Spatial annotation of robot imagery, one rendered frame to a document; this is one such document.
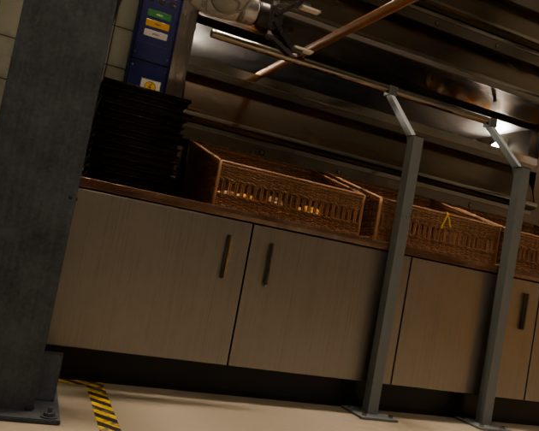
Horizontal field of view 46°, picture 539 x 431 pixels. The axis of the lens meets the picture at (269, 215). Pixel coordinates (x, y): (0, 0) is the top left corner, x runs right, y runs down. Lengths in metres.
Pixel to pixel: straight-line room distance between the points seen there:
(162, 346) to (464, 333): 1.11
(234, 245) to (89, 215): 0.45
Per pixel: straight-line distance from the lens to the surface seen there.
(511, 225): 2.50
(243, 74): 2.64
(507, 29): 3.34
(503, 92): 3.14
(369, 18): 1.95
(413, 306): 2.31
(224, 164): 2.06
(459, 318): 2.44
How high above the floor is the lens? 0.43
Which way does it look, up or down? 4 degrees up
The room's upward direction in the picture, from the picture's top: 10 degrees clockwise
